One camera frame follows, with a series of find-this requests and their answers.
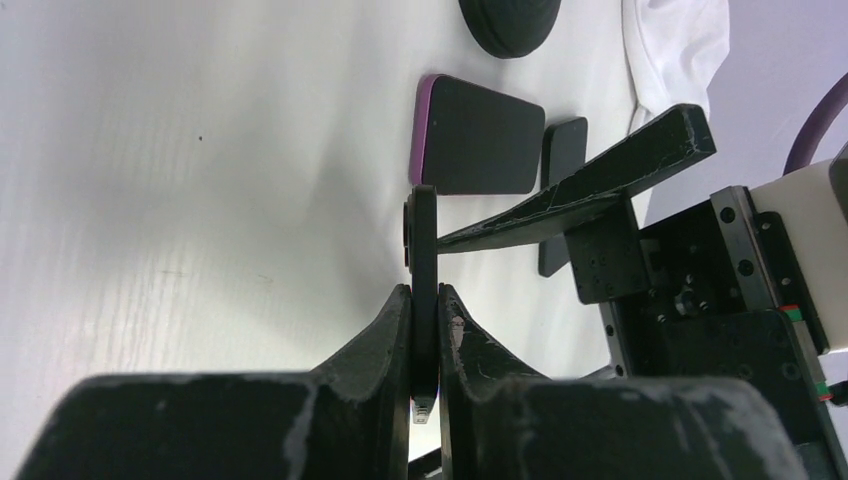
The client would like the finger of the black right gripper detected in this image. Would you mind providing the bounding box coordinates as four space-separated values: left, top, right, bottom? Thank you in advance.
437 104 716 254

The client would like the small black phone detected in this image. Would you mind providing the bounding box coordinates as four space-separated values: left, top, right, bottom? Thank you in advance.
538 117 588 278

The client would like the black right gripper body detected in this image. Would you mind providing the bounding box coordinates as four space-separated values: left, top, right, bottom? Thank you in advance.
565 186 847 479

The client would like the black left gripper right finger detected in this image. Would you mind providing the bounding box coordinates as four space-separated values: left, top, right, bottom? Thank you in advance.
438 284 807 479

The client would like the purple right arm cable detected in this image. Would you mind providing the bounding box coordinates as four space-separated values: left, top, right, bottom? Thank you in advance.
782 71 848 178

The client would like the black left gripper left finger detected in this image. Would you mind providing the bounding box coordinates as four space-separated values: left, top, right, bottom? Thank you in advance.
18 285 411 479

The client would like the purple edged black phone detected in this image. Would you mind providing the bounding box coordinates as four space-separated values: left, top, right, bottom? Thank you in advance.
409 74 546 196

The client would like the white crumpled cloth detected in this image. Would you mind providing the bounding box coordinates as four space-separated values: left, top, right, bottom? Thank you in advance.
621 0 730 132

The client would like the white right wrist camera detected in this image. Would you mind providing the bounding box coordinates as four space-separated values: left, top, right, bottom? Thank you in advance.
752 149 847 352

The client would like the black round base phone stand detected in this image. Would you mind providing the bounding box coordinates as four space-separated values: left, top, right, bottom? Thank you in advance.
458 0 561 59

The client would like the black phone edgewise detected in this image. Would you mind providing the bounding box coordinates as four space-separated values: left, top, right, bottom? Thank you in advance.
403 185 439 424

